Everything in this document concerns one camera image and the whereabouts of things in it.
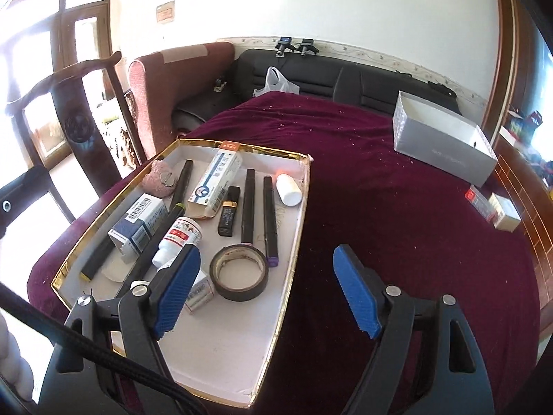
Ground white blue medicine box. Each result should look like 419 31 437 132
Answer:
108 193 168 264

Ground white red label bottle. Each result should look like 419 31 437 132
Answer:
152 216 203 269

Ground black tape roll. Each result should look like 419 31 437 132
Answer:
209 245 269 302

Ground black gold lipstick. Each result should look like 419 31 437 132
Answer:
217 185 241 237

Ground pink powder puff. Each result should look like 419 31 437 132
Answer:
141 160 177 199

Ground black marker purple cap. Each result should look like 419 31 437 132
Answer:
262 175 279 267

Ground white green medicine bottle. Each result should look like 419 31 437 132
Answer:
185 271 215 314

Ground black pen yellow end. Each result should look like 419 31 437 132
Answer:
80 202 186 282

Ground dark wooden chair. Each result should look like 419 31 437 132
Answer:
6 51 147 196

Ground maroon velvet tablecloth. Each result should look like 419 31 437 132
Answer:
26 91 544 415

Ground black marker orange cap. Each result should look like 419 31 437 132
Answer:
170 160 194 210

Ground black pen in tray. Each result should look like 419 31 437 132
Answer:
241 169 256 245

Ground white blue ointment box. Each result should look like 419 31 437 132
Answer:
186 140 242 219

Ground gold rimmed white tray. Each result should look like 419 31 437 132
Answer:
49 138 313 409

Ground red silver small box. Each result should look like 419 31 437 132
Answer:
465 185 498 223

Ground beige cardboard box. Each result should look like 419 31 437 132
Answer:
488 193 521 232

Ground white bottle orange cap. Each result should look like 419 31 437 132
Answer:
275 173 303 207

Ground grey shoe box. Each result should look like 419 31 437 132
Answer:
393 91 498 186

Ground white plastic bag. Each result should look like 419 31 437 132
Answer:
252 66 300 98

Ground black clamp on sofa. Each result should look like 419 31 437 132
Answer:
298 38 320 56
275 37 297 58

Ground black braided cable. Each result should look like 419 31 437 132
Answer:
0 282 208 415

